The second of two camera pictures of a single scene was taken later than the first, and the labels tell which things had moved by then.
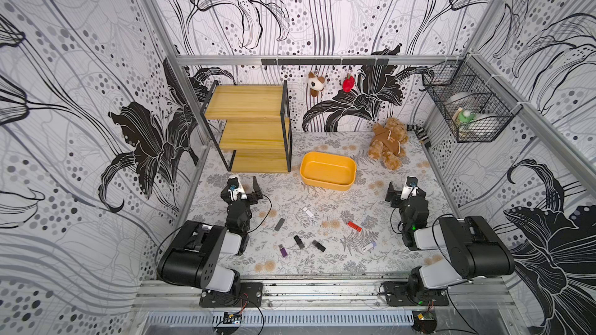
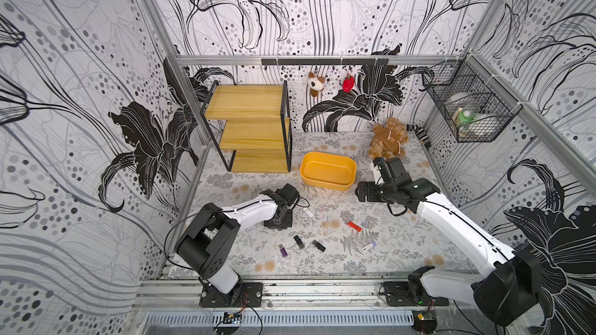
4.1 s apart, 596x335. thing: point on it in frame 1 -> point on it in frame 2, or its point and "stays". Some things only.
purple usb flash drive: x=283 y=250 stays
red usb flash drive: x=355 y=226 stays
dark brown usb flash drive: x=318 y=245 stays
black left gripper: x=254 y=196 -> x=288 y=223
